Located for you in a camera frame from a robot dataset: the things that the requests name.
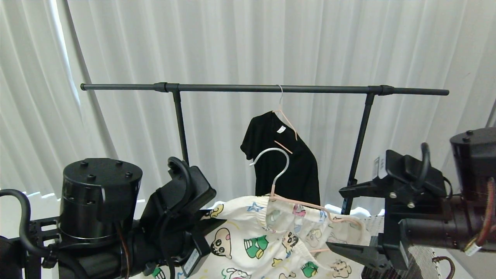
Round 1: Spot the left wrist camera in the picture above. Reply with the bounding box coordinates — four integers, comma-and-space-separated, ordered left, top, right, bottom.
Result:
139, 166, 217, 248

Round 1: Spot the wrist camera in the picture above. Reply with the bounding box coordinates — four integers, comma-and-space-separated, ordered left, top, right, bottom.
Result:
139, 166, 217, 248
373, 149, 452, 217

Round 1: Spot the white curtain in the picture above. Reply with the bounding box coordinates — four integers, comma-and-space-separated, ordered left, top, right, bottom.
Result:
0, 0, 496, 217

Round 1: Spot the cream printed garment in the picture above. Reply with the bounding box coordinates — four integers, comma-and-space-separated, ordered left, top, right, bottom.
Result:
152, 195, 372, 279

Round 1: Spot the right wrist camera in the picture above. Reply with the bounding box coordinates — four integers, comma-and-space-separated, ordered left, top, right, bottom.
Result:
373, 149, 452, 217

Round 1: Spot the black short-sleeved shirt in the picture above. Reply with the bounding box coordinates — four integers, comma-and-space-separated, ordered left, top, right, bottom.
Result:
240, 111, 321, 206

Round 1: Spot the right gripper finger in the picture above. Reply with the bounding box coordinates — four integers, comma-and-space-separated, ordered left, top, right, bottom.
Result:
325, 236, 385, 270
339, 181, 389, 200

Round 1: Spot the black cable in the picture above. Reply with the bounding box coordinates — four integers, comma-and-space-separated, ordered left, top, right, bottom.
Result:
420, 142, 432, 183
167, 156, 194, 194
0, 189, 32, 256

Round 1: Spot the black clothes rack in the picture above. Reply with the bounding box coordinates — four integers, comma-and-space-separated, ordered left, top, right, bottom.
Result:
80, 82, 450, 216

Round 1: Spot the pink clothes hanger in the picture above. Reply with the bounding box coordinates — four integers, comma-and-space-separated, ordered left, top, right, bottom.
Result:
249, 147, 365, 255
272, 84, 299, 155

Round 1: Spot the white laundry basket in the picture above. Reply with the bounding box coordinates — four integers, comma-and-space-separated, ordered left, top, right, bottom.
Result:
360, 215, 456, 279

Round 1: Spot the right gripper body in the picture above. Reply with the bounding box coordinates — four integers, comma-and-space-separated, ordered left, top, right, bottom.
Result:
377, 201, 481, 272

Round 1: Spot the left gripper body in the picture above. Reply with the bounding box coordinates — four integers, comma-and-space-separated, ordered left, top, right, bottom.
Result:
128, 220, 212, 279

